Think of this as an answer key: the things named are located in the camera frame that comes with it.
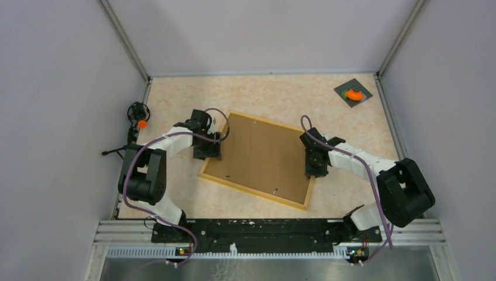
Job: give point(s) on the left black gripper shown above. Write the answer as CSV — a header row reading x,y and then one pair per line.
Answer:
x,y
213,151

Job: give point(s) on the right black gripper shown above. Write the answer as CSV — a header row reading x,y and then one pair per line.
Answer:
x,y
310,171

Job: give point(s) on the brown cardboard backing board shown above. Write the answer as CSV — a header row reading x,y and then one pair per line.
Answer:
x,y
259,155

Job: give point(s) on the yellow wooden picture frame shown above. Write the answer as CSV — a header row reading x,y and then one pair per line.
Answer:
x,y
252,190

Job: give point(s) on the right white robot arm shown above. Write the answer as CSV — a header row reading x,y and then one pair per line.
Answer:
x,y
401,191

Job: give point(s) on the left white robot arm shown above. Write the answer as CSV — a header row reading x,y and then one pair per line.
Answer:
x,y
143,177

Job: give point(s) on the orange curved block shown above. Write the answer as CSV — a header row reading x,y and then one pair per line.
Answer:
x,y
355,95

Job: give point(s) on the black microphone on tripod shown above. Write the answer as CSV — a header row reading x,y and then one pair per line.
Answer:
x,y
138,114

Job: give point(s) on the grey building block plate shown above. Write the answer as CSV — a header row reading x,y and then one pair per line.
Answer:
x,y
355,85

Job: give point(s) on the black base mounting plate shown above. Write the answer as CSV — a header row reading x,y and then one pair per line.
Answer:
x,y
294,231

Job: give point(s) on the aluminium rail with cable duct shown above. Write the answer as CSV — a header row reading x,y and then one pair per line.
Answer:
x,y
128,239

